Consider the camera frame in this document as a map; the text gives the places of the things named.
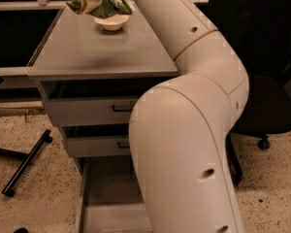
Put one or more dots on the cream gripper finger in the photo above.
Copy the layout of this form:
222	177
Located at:
86	6

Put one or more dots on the green jalapeno chip bag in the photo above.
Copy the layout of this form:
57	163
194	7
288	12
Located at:
108	8

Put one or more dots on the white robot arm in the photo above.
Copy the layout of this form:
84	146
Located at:
178	129

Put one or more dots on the grey drawer cabinet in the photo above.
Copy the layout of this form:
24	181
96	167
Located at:
77	48

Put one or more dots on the grey top drawer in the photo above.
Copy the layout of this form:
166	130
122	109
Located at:
88	102

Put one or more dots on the grey drawer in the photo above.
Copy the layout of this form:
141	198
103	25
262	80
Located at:
88	102
95	140
110	198

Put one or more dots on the grey middle drawer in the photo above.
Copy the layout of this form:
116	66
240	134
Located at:
95	140

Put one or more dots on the grey bottom drawer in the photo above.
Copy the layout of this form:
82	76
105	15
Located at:
110	198

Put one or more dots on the white paper bowl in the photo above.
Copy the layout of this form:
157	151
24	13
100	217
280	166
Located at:
113	23

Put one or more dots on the black office chair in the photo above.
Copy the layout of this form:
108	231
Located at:
259	33

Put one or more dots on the black chair base leg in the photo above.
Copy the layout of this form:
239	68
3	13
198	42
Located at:
26	159

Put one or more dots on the black top drawer handle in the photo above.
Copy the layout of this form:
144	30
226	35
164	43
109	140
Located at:
126	107

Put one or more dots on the black drawer handle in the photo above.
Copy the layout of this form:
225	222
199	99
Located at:
123	145
126	107

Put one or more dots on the black middle drawer handle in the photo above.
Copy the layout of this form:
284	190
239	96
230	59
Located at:
123	145

